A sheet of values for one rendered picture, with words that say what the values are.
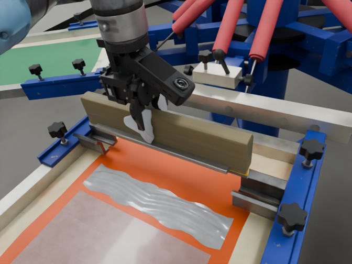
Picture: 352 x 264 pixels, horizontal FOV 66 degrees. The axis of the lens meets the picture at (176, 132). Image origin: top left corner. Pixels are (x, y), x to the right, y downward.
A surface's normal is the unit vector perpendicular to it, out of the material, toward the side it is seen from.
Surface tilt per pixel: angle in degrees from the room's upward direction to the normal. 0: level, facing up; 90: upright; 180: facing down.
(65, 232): 0
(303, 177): 0
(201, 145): 90
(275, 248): 0
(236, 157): 90
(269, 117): 90
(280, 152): 90
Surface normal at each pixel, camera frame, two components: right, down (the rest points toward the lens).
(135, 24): 0.66, 0.43
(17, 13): 1.00, -0.01
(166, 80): 0.33, -0.52
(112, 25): -0.50, 0.62
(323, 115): -0.13, -0.74
